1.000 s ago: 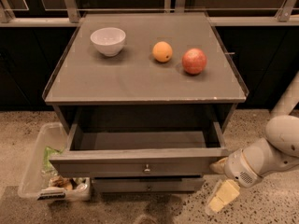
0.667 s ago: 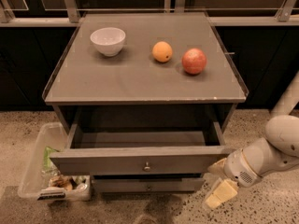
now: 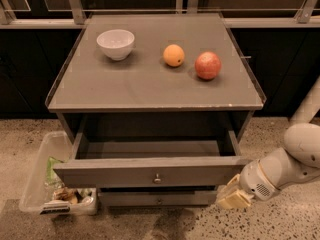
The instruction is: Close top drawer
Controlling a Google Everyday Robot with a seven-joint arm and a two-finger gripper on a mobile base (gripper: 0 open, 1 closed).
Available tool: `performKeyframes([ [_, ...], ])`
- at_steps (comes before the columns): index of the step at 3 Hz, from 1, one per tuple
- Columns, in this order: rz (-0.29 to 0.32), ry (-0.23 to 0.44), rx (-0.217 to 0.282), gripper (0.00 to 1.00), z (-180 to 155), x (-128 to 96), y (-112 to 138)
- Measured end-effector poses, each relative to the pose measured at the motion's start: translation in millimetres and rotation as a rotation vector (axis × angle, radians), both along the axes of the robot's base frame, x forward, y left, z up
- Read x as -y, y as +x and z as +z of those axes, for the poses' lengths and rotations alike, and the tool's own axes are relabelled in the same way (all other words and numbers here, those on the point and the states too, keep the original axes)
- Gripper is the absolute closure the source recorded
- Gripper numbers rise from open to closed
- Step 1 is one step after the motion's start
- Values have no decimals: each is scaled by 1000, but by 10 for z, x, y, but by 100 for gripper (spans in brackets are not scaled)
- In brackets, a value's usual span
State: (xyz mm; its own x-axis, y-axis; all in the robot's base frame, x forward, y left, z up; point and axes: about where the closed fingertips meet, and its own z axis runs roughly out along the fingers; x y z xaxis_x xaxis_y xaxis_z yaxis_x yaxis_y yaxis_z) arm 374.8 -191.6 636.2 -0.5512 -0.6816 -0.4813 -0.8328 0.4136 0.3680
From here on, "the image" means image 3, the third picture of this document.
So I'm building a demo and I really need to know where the clear plastic bin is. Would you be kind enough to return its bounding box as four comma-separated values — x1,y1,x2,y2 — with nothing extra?
19,131,97,215

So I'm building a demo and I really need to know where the grey top drawer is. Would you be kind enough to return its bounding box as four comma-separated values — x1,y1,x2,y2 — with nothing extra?
53,130,252,189

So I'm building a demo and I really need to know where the grey drawer cabinet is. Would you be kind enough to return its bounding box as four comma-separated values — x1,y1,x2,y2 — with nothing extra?
44,12,267,208

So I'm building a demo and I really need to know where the brown snack packet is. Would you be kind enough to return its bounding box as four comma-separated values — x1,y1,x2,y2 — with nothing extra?
53,188,78,204

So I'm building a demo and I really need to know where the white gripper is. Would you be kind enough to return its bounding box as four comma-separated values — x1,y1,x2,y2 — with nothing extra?
216,160,279,209

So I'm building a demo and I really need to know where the orange fruit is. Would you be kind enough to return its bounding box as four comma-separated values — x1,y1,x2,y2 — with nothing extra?
163,44,185,67

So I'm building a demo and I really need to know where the green snack bag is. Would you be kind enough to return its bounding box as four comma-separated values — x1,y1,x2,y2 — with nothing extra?
45,157,64,188

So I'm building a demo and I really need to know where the grey bottom drawer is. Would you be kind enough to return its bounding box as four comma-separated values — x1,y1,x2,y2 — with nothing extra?
98,187,217,207

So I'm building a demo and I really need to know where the grey drawer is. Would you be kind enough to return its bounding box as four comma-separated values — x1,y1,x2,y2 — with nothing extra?
98,187,217,207
53,130,252,189

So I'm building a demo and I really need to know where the red apple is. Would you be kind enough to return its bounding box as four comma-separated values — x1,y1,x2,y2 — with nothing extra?
195,51,222,80

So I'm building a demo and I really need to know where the white ceramic bowl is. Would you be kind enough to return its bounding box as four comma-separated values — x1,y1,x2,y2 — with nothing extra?
96,29,135,61

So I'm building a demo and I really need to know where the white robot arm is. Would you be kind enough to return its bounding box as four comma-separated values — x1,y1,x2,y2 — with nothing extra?
216,77,320,209

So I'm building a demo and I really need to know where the metal railing frame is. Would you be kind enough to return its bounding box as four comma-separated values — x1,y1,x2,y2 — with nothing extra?
0,0,320,28

